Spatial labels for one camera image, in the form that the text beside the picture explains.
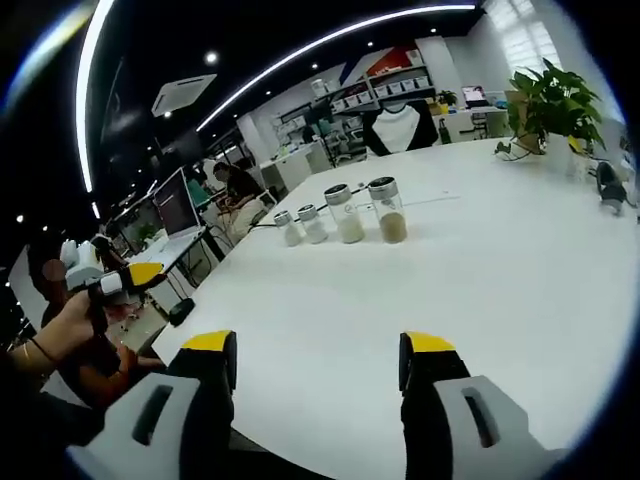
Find long ceiling light strip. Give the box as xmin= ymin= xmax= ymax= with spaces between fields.
xmin=195 ymin=3 xmax=477 ymax=133
xmin=75 ymin=0 xmax=120 ymax=195

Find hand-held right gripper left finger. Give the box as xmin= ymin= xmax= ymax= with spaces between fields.
xmin=67 ymin=329 xmax=239 ymax=480

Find shelf with white bins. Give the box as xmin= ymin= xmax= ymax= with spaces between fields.
xmin=309 ymin=47 xmax=437 ymax=119

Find small black device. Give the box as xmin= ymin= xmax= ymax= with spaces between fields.
xmin=168 ymin=297 xmax=196 ymax=325

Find grey object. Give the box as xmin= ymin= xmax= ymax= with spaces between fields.
xmin=593 ymin=159 xmax=632 ymax=217

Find green potted plant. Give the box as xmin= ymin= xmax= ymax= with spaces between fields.
xmin=495 ymin=57 xmax=609 ymax=177

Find computer monitor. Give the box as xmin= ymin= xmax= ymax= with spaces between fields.
xmin=151 ymin=167 xmax=207 ymax=242

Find tall seasoning bottle white contents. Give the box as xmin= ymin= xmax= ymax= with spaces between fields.
xmin=323 ymin=183 xmax=366 ymax=245

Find small seasoning bottle white contents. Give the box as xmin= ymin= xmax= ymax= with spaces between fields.
xmin=297 ymin=203 xmax=330 ymax=245
xmin=273 ymin=209 xmax=304 ymax=248

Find tall seasoning bottle brown contents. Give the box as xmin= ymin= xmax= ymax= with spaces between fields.
xmin=368 ymin=175 xmax=409 ymax=245

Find distant laptop screen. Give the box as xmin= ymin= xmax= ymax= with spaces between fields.
xmin=460 ymin=85 xmax=489 ymax=108

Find person's left hand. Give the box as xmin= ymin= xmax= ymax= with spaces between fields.
xmin=42 ymin=288 xmax=110 ymax=362

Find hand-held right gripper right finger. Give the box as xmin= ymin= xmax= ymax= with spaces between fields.
xmin=398 ymin=330 xmax=571 ymax=480

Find ceiling air conditioner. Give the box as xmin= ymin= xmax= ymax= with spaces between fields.
xmin=151 ymin=73 xmax=219 ymax=119

